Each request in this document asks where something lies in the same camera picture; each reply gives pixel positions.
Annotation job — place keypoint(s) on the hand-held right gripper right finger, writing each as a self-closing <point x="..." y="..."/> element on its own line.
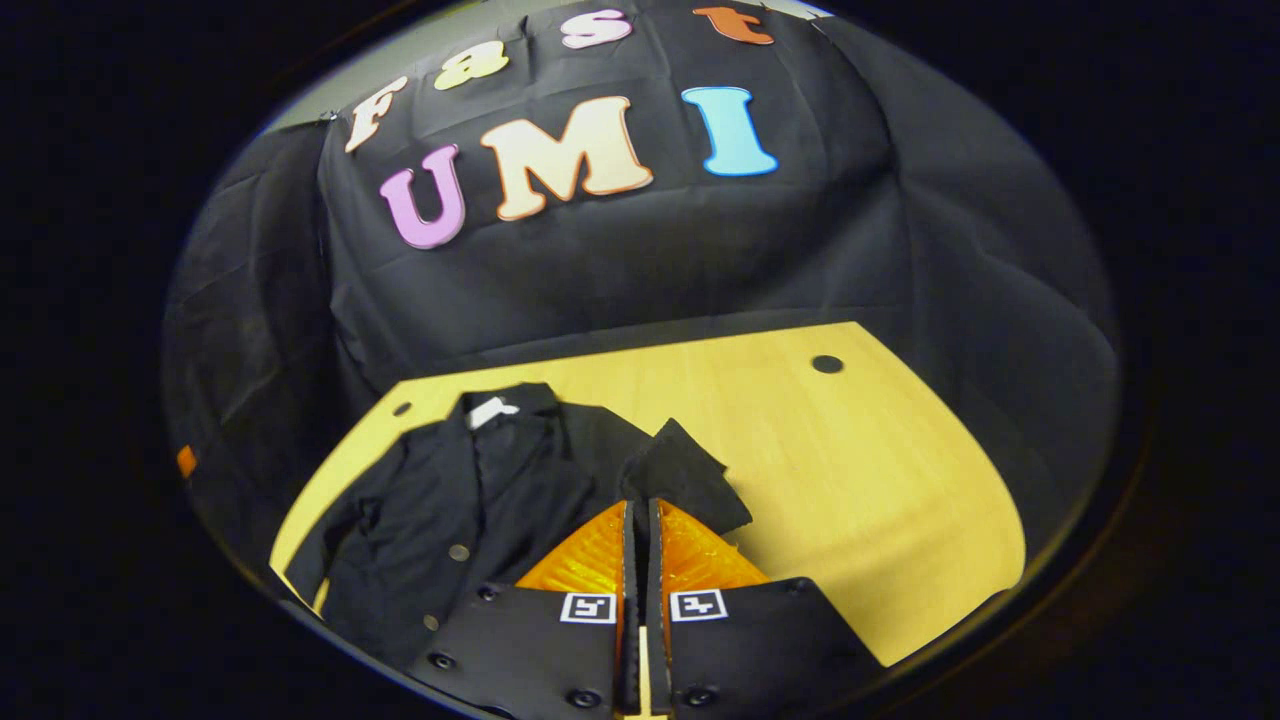
<point x="750" y="640"/>

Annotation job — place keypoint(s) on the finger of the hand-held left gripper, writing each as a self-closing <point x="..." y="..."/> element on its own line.
<point x="187" y="461"/>

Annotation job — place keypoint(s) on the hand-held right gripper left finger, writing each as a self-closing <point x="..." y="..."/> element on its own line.
<point x="545" y="650"/>

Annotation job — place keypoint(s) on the black button jacket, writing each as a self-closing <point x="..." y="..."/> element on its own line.
<point x="500" y="500"/>

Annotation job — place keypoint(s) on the black backdrop cloth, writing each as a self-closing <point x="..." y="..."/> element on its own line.
<point x="900" y="220"/>

